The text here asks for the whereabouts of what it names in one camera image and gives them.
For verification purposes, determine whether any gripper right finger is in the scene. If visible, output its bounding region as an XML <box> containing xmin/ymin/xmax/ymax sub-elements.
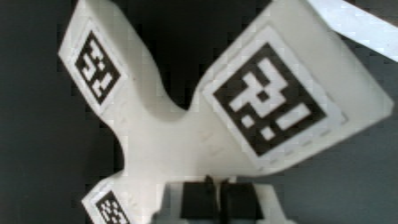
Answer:
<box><xmin>219</xmin><ymin>179</ymin><xmax>294</xmax><ymax>224</ymax></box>

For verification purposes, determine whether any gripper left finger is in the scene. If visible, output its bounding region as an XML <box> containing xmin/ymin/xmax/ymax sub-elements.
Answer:
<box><xmin>168</xmin><ymin>176</ymin><xmax>219</xmax><ymax>224</ymax></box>

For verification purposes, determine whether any white cross table base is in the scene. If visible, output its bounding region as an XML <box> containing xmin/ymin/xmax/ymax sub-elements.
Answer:
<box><xmin>59</xmin><ymin>0</ymin><xmax>395</xmax><ymax>224</ymax></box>

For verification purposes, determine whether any white marker sheet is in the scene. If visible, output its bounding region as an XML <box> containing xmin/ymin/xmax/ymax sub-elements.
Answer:
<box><xmin>308</xmin><ymin>0</ymin><xmax>398</xmax><ymax>63</ymax></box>

